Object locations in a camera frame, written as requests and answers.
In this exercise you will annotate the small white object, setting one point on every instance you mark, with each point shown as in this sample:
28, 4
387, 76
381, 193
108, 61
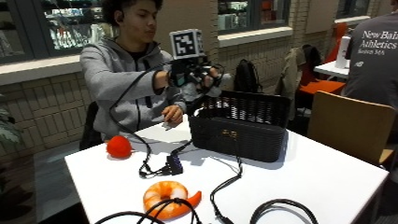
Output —
166, 126

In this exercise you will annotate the pale soft toy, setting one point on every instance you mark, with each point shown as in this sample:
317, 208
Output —
221, 85

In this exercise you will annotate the black backpack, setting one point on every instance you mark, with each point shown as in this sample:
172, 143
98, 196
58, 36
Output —
246, 76

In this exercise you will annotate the white marker cube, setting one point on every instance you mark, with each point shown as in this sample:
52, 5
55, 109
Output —
185, 43

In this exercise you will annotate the red tomato toy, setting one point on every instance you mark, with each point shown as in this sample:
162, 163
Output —
118, 146

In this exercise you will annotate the black woven basket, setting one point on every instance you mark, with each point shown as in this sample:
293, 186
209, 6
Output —
238, 137

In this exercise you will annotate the beige jacket on chair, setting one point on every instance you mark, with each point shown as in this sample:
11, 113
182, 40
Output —
290, 77

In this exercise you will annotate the person in grey hoodie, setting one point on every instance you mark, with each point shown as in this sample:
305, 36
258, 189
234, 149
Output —
112, 77

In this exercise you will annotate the black chair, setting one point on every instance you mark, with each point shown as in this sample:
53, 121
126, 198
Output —
89, 130

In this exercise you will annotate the dark framed window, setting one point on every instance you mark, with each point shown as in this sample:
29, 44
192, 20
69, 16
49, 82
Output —
351, 7
253, 14
61, 28

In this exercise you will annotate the orange chair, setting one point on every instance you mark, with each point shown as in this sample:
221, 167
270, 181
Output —
321, 85

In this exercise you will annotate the white side table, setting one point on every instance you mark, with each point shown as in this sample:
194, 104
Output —
331, 70

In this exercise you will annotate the wooden chair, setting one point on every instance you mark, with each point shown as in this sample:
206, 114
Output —
347, 124

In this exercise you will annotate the green plant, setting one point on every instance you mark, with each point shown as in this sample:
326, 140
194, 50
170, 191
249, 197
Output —
7, 127

